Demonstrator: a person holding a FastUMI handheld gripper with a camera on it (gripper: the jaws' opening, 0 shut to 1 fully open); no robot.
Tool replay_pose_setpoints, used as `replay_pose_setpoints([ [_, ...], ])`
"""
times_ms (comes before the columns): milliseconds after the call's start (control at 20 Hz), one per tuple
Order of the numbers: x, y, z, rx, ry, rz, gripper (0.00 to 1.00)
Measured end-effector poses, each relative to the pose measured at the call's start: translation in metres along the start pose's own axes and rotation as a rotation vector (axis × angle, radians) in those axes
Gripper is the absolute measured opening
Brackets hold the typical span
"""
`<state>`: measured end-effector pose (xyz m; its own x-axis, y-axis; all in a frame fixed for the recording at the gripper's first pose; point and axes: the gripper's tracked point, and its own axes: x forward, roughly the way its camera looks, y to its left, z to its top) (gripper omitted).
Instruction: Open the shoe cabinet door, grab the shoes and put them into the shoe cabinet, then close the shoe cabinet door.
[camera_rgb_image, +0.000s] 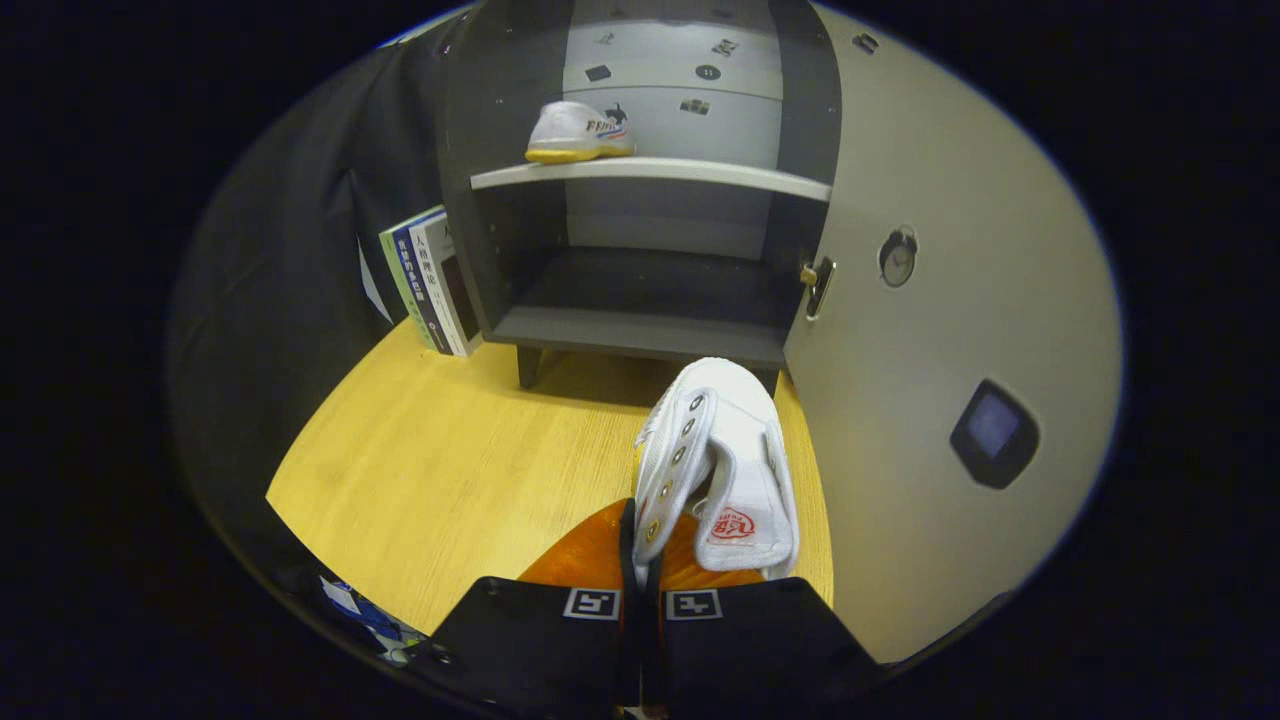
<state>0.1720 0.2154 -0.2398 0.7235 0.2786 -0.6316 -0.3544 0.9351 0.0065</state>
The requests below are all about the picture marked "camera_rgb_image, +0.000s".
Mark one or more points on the grey white book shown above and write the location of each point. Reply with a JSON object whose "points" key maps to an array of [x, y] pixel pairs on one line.
{"points": [[455, 290]]}

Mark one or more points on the white shoe red logo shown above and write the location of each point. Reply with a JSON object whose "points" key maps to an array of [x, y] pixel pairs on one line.
{"points": [[740, 450]]}

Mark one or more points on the black backdrop cloth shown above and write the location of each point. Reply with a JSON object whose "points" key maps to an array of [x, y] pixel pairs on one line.
{"points": [[290, 250]]}

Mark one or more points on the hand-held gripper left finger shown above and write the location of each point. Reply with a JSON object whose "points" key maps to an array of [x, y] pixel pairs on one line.
{"points": [[540, 650]]}

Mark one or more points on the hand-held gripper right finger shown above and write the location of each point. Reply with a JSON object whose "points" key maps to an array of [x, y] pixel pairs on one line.
{"points": [[760, 650]]}

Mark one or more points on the blue white printed item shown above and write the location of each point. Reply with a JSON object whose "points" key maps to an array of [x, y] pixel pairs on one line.
{"points": [[365, 610]]}

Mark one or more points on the white shoe yellow sole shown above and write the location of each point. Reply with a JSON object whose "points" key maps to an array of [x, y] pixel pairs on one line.
{"points": [[575, 130]]}

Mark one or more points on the green white book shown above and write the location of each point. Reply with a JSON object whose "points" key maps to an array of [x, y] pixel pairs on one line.
{"points": [[398, 270]]}

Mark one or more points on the dark blue book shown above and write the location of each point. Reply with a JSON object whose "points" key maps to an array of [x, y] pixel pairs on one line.
{"points": [[425, 290]]}

